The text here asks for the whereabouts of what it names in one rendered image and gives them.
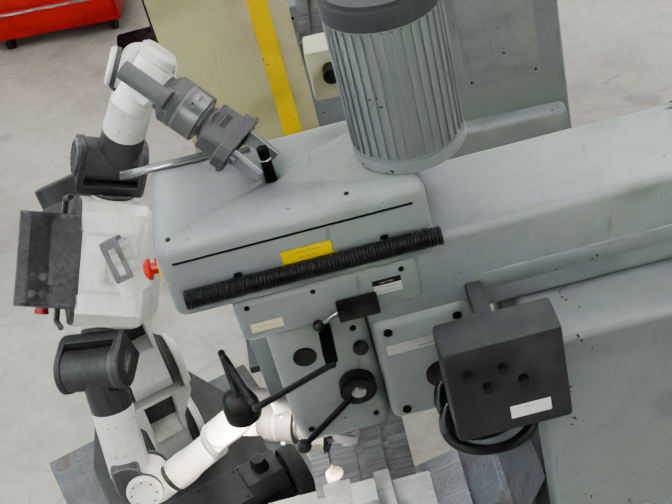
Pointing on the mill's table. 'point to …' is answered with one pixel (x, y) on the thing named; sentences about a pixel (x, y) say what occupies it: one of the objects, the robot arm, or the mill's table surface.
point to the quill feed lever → (361, 387)
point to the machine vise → (401, 489)
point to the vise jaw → (338, 492)
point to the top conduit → (243, 285)
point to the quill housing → (306, 397)
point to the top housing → (277, 213)
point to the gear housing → (325, 298)
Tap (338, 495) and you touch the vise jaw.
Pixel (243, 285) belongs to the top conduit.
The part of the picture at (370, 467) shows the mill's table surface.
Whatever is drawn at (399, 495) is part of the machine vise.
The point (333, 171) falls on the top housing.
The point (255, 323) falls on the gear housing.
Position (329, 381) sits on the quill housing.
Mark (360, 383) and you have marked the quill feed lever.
